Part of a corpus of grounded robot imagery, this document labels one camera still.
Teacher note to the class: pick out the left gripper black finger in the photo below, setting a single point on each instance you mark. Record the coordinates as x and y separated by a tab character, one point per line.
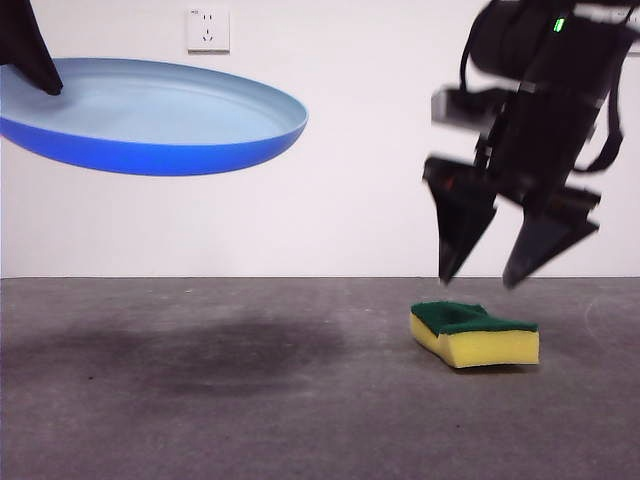
25	45

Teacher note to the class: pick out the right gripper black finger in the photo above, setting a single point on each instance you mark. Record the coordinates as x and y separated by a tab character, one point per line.
545	240
457	220

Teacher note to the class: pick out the yellow sponge with green pad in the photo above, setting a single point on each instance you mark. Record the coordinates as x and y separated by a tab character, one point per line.
480	347

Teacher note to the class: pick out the blue round plate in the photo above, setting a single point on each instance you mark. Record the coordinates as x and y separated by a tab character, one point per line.
150	117

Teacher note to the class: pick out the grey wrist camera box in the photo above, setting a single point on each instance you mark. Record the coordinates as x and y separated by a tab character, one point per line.
452	107

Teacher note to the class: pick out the white wall socket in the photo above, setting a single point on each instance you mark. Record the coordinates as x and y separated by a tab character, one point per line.
208	30

